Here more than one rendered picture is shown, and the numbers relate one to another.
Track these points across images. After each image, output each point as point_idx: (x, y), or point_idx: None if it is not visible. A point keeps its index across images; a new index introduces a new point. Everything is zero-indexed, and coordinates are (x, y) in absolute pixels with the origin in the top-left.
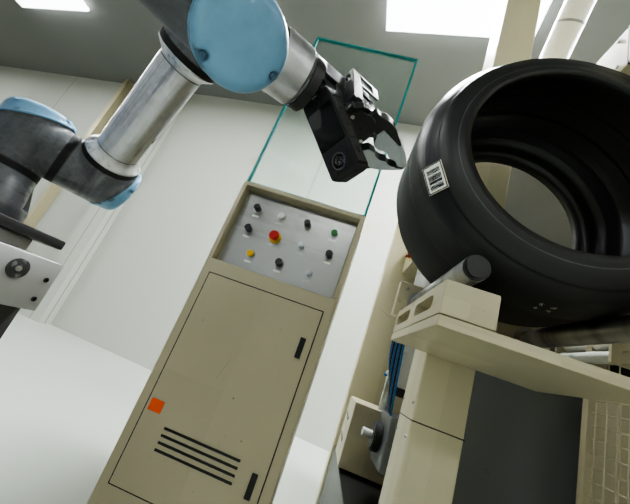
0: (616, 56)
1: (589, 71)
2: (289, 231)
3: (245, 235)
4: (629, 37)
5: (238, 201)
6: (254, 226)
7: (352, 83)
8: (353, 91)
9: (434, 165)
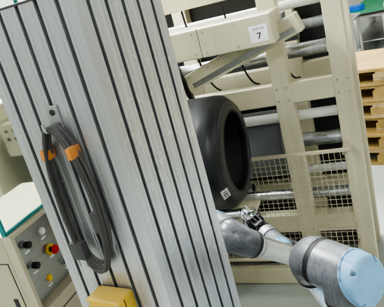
0: (192, 45)
1: (228, 109)
2: (52, 234)
3: (35, 271)
4: (199, 39)
5: (22, 257)
6: (33, 259)
7: (261, 217)
8: (263, 219)
9: (225, 190)
